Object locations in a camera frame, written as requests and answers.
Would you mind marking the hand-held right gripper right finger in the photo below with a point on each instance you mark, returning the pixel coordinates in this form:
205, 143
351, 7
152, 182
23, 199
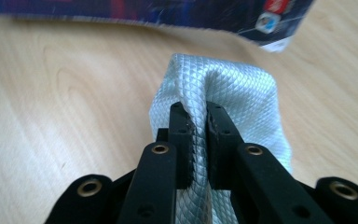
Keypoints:
261, 186

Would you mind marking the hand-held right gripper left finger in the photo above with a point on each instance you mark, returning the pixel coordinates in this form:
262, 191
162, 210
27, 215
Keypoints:
155, 186

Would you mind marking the light blue cloth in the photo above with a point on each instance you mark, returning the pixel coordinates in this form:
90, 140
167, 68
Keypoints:
242, 93

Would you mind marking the red cover magazine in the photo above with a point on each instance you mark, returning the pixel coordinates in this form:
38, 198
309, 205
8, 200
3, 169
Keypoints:
167, 9

